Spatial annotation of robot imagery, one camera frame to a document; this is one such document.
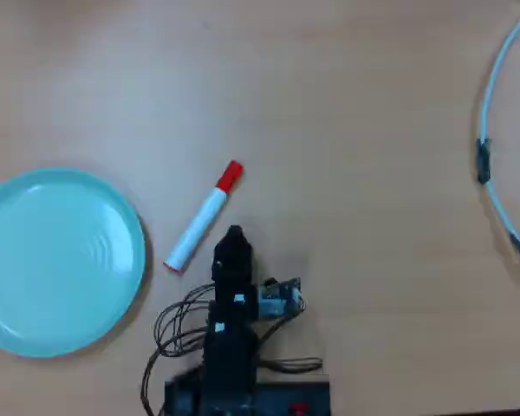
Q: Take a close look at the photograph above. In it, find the white curved cable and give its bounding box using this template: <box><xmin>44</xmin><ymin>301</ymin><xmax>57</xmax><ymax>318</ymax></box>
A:
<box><xmin>476</xmin><ymin>2</ymin><xmax>520</xmax><ymax>273</ymax></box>

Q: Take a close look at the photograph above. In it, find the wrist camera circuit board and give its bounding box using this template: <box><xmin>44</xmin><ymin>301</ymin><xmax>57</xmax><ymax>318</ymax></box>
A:
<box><xmin>257</xmin><ymin>276</ymin><xmax>307</xmax><ymax>321</ymax></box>

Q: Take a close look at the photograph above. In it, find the red capped white marker pen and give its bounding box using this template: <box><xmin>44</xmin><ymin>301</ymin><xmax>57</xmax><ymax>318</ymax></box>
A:
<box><xmin>163</xmin><ymin>159</ymin><xmax>244</xmax><ymax>276</ymax></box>

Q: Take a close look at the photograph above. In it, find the black cable clip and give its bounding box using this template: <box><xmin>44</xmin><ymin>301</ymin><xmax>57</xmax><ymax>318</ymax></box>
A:
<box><xmin>476</xmin><ymin>137</ymin><xmax>493</xmax><ymax>185</ymax></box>

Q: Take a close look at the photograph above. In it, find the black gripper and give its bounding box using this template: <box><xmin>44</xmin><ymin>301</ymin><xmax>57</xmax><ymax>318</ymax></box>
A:
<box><xmin>211</xmin><ymin>224</ymin><xmax>259</xmax><ymax>307</ymax></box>

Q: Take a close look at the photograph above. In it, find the teal plastic plate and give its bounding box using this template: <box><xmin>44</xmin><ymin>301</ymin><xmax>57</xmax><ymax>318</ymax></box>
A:
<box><xmin>0</xmin><ymin>167</ymin><xmax>147</xmax><ymax>359</ymax></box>

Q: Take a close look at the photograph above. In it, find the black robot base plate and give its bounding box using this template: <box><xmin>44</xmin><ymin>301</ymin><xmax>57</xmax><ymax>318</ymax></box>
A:
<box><xmin>164</xmin><ymin>379</ymin><xmax>333</xmax><ymax>416</ymax></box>

